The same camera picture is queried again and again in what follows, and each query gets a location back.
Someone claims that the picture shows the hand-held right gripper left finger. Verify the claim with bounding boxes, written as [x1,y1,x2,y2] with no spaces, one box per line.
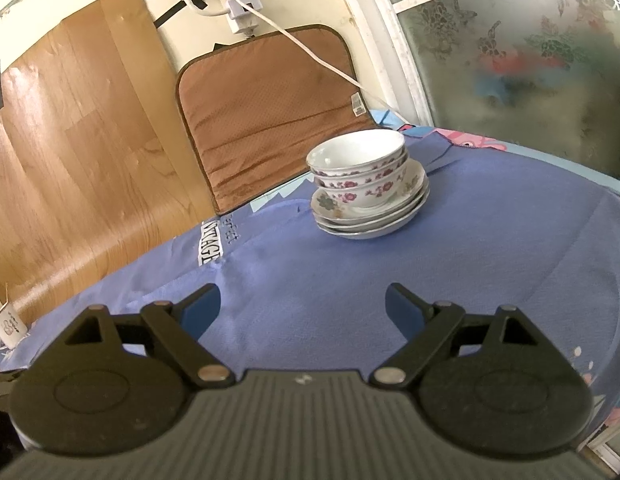
[63,283,235,389]

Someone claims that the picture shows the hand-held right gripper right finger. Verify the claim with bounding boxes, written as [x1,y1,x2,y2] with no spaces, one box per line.
[372,283,556,389]

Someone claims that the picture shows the white silver-rimmed plate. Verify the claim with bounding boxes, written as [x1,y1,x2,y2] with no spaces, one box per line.
[317,195,429,241]
[313,180,431,233]

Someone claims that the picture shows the white plate green flower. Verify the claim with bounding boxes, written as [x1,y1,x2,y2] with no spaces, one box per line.
[310,159,430,224]

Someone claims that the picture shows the large white floral bowl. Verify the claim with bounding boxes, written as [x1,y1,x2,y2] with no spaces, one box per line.
[311,155,410,191]

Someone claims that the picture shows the small white floral bowl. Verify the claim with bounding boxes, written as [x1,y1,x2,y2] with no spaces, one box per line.
[306,129,407,172]

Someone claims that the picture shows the blue printed cloth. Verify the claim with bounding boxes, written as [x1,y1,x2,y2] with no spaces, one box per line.
[0,119,620,457]

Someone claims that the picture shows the white printed mug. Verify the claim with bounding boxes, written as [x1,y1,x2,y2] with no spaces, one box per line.
[0,302,27,351]

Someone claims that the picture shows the wood-pattern laminate sheet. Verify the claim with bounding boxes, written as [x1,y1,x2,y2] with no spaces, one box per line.
[0,0,217,327]

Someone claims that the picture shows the brown quilted cushion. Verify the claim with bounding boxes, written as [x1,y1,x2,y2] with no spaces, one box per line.
[175,24,376,216]

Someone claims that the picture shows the frosted floral window glass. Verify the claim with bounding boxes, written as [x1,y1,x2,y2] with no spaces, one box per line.
[370,0,620,187]

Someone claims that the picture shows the white power cable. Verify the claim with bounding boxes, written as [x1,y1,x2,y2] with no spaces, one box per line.
[217,0,391,112]

